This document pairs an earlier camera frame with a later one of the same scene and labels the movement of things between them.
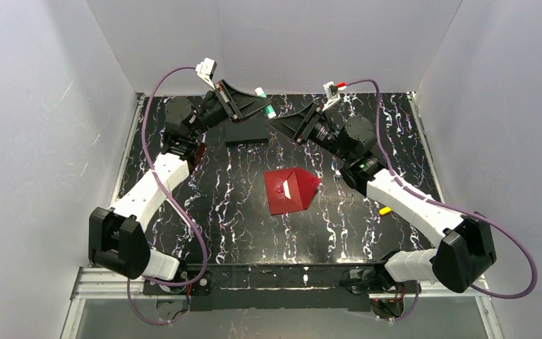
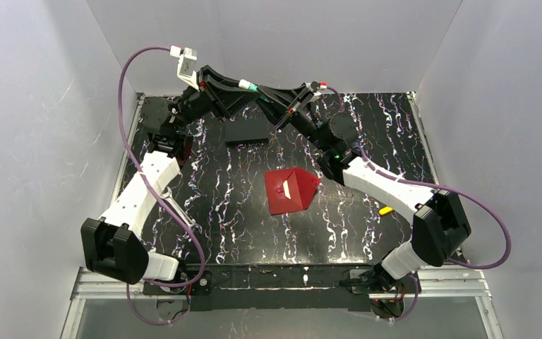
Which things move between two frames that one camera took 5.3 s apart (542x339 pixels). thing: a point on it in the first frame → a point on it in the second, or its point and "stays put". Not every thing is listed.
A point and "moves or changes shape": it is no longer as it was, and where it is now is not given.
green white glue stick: x=269 y=109 moves or changes shape
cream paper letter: x=286 y=189 stays put
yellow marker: x=384 y=210 stays put
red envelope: x=303 y=186 stays put
